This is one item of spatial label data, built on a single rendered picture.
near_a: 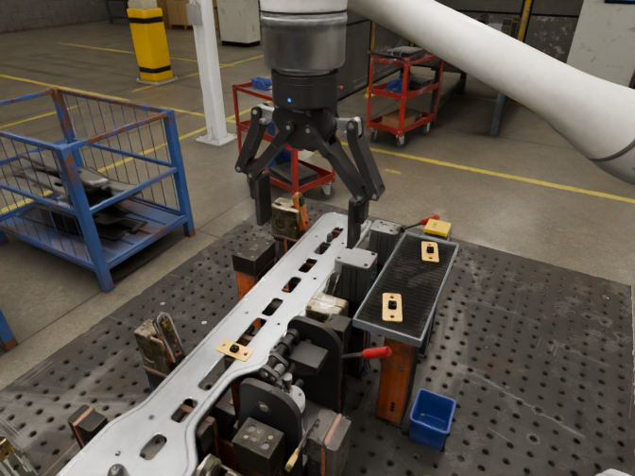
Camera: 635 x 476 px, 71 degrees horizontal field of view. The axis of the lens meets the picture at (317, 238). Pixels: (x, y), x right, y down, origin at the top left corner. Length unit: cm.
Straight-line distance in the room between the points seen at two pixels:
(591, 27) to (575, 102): 663
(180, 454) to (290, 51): 72
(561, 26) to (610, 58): 112
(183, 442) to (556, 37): 774
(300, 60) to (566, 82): 33
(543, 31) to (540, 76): 751
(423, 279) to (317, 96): 62
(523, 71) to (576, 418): 108
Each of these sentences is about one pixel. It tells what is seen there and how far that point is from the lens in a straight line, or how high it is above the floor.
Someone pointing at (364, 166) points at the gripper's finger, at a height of 157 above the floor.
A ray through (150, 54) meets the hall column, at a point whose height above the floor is 47.
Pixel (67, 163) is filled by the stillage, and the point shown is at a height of 86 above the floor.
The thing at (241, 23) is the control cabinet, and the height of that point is 51.
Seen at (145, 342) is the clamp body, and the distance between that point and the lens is 111.
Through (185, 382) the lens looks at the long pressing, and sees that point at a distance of 104.
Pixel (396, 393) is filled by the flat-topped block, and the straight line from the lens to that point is 121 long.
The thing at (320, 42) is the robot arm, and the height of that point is 170.
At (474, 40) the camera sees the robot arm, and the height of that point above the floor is 168.
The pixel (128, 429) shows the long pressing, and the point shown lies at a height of 100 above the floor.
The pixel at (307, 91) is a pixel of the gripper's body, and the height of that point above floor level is 165.
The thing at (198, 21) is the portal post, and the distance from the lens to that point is 496.
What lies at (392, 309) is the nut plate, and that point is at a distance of 93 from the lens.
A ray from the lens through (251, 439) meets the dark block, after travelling 78.
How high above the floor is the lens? 177
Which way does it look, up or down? 32 degrees down
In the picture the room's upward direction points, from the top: straight up
